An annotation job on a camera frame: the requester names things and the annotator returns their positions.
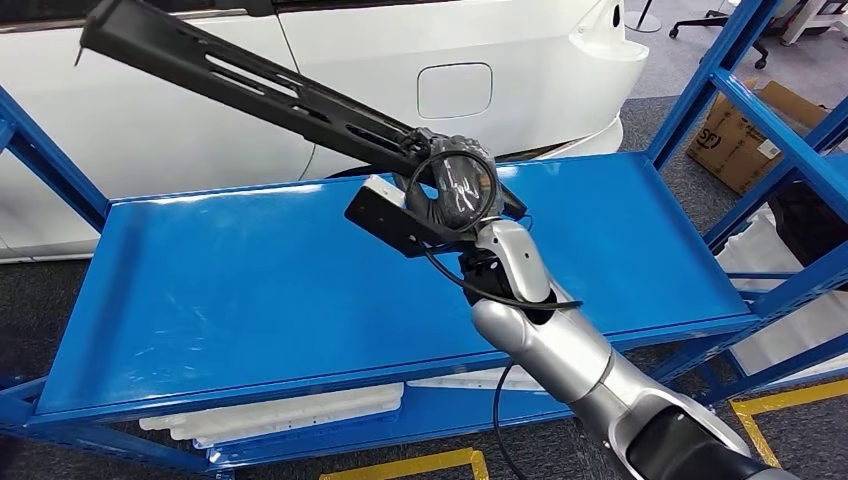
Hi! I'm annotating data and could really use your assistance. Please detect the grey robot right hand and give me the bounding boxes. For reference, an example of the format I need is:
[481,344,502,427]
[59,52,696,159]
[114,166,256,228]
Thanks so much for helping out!
[395,129,501,230]

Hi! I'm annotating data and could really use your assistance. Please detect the black plastic bracket part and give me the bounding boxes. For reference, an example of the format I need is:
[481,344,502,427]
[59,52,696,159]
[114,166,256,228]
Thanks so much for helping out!
[74,0,529,220]

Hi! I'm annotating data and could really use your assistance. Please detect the small white plastic crate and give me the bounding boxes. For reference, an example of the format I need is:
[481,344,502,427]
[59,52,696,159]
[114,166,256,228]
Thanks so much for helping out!
[407,367,551,392]

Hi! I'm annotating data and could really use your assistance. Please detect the stanchion with white base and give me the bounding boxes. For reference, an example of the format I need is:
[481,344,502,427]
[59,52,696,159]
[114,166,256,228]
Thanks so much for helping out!
[623,0,662,34]

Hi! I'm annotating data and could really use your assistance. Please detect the brown cardboard box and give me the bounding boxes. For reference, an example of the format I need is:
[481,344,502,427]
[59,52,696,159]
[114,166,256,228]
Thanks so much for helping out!
[685,79,829,197]

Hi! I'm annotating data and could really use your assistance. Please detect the black office chair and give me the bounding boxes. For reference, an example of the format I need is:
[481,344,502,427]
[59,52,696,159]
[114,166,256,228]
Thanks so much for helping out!
[667,0,771,71]

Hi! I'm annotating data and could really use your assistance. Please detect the large white plastic crate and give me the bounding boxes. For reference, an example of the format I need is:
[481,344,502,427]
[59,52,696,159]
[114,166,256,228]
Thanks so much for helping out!
[714,203,848,378]

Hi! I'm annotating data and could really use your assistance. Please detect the white car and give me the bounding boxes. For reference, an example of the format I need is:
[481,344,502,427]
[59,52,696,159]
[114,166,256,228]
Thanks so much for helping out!
[0,0,651,266]

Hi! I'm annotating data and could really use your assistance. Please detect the black plastic tray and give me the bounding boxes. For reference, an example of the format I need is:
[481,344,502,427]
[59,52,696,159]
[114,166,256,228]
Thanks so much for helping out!
[767,178,848,293]

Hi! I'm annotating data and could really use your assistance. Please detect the white table frame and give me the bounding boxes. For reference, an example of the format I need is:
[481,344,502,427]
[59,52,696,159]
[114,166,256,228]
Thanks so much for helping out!
[780,0,848,48]

